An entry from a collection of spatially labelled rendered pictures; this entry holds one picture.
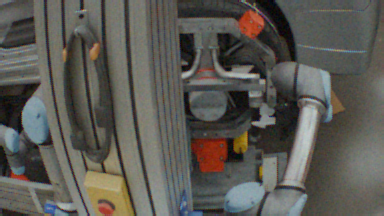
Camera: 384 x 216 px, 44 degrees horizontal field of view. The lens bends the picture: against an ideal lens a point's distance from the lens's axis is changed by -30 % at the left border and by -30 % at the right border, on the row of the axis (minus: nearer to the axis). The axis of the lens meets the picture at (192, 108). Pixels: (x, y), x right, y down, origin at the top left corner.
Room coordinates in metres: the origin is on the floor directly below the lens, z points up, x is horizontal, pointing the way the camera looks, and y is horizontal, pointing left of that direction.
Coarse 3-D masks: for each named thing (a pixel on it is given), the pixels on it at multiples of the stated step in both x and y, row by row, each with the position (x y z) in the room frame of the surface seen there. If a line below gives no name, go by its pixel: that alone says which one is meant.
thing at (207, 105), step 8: (200, 72) 1.98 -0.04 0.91; (208, 72) 1.97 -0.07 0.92; (192, 96) 1.88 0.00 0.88; (200, 96) 1.86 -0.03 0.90; (208, 96) 1.86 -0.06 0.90; (216, 96) 1.86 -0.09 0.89; (224, 96) 1.88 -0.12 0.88; (192, 104) 1.86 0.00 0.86; (200, 104) 1.86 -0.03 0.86; (208, 104) 1.86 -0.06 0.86; (216, 104) 1.86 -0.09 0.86; (224, 104) 1.85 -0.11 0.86; (192, 112) 1.86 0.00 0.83; (200, 112) 1.86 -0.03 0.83; (208, 112) 1.86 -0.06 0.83; (216, 112) 1.86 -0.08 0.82; (224, 112) 1.85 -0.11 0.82; (208, 120) 1.86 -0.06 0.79
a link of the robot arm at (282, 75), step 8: (280, 64) 1.55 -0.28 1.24; (288, 64) 1.52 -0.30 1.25; (272, 72) 1.56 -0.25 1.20; (280, 72) 1.51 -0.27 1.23; (288, 72) 1.49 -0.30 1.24; (272, 80) 1.54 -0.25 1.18; (280, 80) 1.49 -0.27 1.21; (288, 80) 1.47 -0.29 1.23; (280, 88) 1.49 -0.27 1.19; (288, 88) 1.47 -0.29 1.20; (288, 96) 1.48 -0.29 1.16
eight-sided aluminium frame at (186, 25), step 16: (192, 32) 2.01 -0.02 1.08; (208, 32) 2.00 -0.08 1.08; (224, 32) 2.00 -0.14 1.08; (240, 32) 1.99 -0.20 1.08; (256, 48) 2.00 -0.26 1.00; (272, 64) 1.98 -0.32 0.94; (272, 96) 1.99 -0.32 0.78; (192, 128) 2.03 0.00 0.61; (208, 128) 2.02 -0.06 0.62; (224, 128) 2.01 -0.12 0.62; (240, 128) 1.99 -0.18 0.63
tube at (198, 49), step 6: (198, 36) 2.00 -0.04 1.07; (198, 42) 2.00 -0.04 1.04; (198, 48) 1.99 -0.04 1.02; (198, 54) 1.96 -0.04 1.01; (198, 60) 1.92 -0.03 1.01; (192, 66) 1.88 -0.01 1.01; (198, 66) 1.89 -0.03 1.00; (186, 72) 1.85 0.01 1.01; (192, 72) 1.85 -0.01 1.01; (186, 78) 1.83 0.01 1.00
